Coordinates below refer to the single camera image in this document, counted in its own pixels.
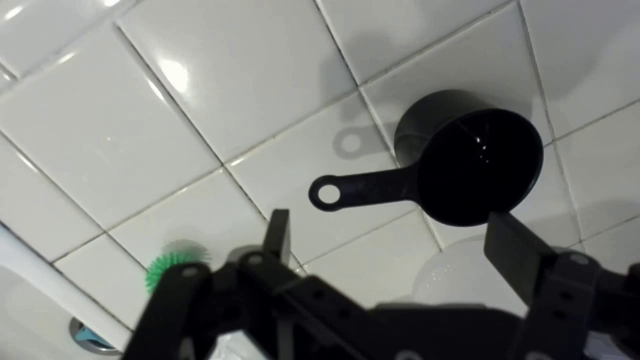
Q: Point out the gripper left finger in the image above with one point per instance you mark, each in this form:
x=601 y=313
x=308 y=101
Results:
x=272 y=280

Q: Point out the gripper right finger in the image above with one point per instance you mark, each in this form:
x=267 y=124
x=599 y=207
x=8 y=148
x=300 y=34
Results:
x=560 y=285

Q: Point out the clear plastic cup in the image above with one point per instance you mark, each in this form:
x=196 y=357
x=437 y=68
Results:
x=460 y=275

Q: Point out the green spiky ball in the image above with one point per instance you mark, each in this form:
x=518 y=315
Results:
x=167 y=267

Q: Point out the black measuring cup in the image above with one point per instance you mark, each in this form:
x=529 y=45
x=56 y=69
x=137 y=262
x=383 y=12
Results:
x=470 y=170

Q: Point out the white sink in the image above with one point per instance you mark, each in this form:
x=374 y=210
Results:
x=45 y=310

